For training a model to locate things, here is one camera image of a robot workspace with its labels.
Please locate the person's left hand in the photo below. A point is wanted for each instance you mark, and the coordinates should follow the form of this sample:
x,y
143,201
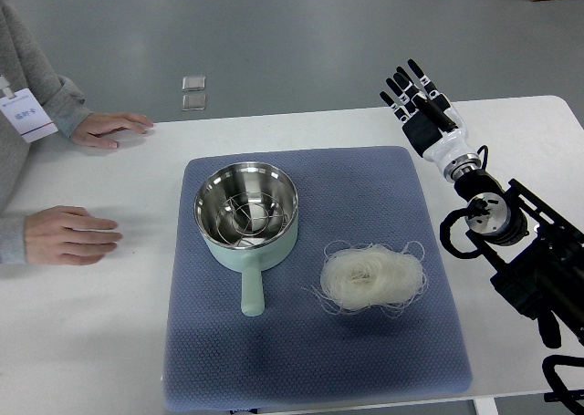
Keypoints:
x,y
94,130

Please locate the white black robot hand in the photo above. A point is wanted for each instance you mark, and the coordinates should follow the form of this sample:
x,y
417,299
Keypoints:
x,y
430,122

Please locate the person's right hand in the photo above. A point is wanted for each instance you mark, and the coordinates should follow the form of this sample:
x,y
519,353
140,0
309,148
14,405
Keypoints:
x,y
68,235

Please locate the white vermicelli bundle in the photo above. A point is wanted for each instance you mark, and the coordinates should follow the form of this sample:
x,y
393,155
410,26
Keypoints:
x,y
355,278

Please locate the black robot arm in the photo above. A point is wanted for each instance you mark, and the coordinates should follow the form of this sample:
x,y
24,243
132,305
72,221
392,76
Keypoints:
x,y
536,253

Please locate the mint green steel pot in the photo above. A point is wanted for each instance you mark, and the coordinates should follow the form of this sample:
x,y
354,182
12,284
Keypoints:
x,y
250,262

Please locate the grey sweater sleeve upper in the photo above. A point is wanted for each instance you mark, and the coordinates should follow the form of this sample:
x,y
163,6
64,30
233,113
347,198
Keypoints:
x,y
24,65

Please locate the grey sweater sleeve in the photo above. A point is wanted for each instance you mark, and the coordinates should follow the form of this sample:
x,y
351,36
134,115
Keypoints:
x,y
13,242
24,65

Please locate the grey sweater sleeve lower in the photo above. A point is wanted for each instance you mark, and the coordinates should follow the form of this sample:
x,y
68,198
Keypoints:
x,y
13,242

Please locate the white name badge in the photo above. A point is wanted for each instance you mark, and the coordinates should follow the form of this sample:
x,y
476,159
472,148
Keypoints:
x,y
24,112

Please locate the grey sweater torso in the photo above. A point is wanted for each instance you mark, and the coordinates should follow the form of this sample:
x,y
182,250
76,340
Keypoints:
x,y
13,154

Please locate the upper metal floor plate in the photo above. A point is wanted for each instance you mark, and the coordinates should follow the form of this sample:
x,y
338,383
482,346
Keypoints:
x,y
193,83

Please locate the blue textured mat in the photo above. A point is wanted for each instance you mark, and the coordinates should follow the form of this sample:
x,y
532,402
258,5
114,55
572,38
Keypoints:
x,y
295,352

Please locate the wire steaming rack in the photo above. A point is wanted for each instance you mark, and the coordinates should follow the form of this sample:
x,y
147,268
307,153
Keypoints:
x,y
250,219

